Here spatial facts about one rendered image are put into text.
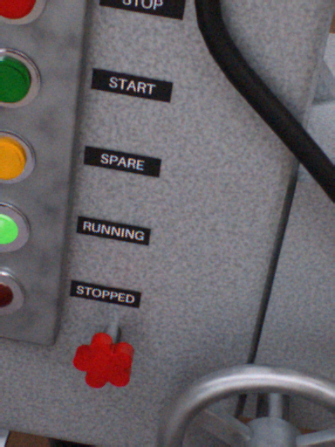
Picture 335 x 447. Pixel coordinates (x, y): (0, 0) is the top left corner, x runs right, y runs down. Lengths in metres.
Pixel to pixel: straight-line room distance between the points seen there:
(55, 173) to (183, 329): 0.15
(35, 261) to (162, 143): 0.11
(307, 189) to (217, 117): 0.08
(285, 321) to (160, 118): 0.17
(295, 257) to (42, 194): 0.16
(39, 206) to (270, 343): 0.19
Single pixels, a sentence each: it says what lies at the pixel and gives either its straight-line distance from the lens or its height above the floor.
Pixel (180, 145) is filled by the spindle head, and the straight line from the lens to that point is 0.66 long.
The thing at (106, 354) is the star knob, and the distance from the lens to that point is 0.71.
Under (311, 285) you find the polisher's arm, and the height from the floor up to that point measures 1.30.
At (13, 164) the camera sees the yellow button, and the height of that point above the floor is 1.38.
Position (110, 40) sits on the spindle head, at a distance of 0.64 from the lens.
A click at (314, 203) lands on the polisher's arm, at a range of 0.69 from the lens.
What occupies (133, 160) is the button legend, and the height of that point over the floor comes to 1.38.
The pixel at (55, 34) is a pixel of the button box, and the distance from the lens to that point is 0.62.
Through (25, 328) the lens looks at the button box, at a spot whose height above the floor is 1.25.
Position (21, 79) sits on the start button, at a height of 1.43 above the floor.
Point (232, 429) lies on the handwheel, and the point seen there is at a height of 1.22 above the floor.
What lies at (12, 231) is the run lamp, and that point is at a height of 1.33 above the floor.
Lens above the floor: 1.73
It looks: 35 degrees down
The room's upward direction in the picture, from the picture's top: 9 degrees clockwise
